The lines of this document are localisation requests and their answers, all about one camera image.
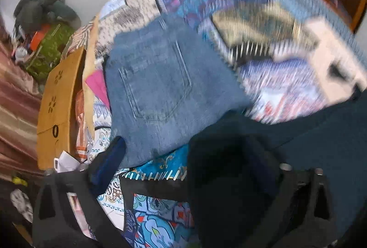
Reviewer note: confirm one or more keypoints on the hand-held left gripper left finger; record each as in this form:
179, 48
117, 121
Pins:
110, 156

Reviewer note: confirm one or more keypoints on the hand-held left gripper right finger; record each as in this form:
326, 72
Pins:
304, 219

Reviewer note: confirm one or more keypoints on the dark navy pants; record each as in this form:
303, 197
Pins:
235, 150

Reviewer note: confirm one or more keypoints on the wooden lap desk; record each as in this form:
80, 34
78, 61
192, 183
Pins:
60, 110

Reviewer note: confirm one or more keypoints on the pink cloth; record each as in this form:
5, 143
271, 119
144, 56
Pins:
99, 87

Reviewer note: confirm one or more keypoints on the blue denim jeans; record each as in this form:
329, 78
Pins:
160, 78

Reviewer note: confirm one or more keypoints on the pink striped curtain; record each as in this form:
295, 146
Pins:
17, 121

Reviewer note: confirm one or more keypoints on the pile of white boxes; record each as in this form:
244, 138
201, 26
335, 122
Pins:
21, 203

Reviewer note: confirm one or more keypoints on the green patterned storage bin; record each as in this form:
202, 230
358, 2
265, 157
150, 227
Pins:
50, 53

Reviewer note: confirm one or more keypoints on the orange striped cloth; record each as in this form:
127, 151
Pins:
81, 38

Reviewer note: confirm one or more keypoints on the patchwork printed blanket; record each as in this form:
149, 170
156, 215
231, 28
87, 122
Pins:
286, 84

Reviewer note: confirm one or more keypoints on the orange box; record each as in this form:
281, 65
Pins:
36, 38

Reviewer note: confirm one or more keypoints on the dark jacket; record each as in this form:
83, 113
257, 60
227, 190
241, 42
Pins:
43, 5

